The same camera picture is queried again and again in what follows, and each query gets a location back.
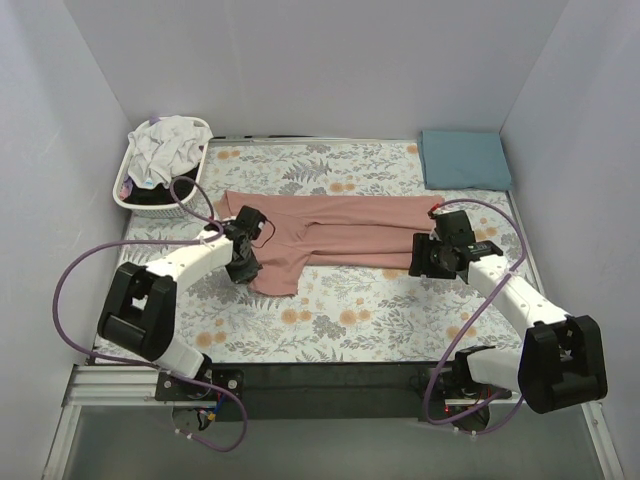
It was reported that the white laundry basket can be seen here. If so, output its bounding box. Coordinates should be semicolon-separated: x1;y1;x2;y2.
112;116;210;218

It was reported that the floral table mat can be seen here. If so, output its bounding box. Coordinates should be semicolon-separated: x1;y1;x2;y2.
92;139;558;364

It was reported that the folded teal t shirt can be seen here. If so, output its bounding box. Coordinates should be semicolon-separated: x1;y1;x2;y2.
417;130;512;191

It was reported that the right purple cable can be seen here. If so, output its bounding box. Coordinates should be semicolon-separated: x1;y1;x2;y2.
422;197;527;437

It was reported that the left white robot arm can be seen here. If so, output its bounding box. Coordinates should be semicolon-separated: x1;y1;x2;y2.
97;206;268;380

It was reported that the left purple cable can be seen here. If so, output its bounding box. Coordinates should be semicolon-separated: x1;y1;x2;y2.
52;176;249;453

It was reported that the purple cable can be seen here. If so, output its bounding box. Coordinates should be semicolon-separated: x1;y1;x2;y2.
422;197;527;437
52;176;249;453

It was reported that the pink printed t shirt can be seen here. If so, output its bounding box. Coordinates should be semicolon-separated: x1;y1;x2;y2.
215;190;443;296

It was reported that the black garment in basket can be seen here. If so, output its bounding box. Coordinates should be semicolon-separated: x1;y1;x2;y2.
116;175;194;206

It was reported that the white crumpled garment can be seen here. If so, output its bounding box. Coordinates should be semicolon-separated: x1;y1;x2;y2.
127;116;213;190

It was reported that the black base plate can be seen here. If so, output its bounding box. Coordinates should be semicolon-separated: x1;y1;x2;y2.
154;363;513;425

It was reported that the aluminium frame rail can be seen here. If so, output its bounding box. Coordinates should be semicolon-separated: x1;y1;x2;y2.
62;363;600;407

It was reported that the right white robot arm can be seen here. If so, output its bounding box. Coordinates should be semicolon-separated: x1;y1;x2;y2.
409;210;608;414

